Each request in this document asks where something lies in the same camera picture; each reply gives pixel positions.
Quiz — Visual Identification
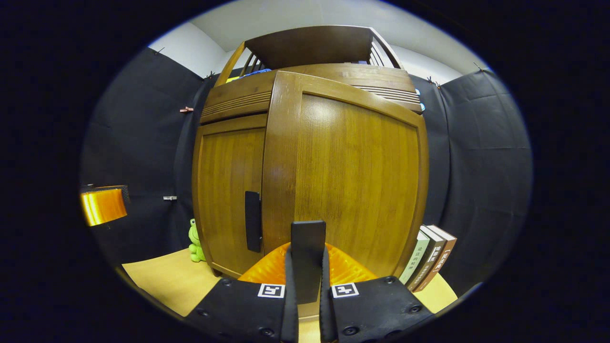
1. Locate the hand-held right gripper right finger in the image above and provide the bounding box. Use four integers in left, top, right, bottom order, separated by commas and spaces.
318, 243, 435, 343

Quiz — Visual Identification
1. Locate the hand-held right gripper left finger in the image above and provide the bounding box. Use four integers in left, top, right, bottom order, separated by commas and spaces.
185, 242, 299, 343

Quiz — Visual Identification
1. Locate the black door handle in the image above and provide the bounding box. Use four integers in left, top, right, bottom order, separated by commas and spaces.
244, 191, 263, 253
291, 220, 327, 304

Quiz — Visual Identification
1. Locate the wooden shoe cabinet door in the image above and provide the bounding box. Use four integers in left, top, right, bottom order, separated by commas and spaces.
261, 71, 429, 279
192, 113, 267, 279

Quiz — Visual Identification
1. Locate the wooden double-door shoe cabinet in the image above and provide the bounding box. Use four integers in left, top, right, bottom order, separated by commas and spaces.
192, 25, 425, 281

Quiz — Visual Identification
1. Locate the wooden cabinet drawer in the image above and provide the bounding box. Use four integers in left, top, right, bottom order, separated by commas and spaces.
200, 63, 424, 124

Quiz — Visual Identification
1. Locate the green frog toy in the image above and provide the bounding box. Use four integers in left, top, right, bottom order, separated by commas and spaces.
188, 219, 206, 262

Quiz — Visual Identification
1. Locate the pale green book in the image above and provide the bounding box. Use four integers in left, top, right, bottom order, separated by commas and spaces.
399, 231, 430, 285

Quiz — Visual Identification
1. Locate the dark brown book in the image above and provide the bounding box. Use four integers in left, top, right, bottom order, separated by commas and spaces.
407, 226, 446, 292

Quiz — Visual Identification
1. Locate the reddish brown book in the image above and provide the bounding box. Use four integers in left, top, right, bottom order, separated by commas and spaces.
419, 225, 457, 286

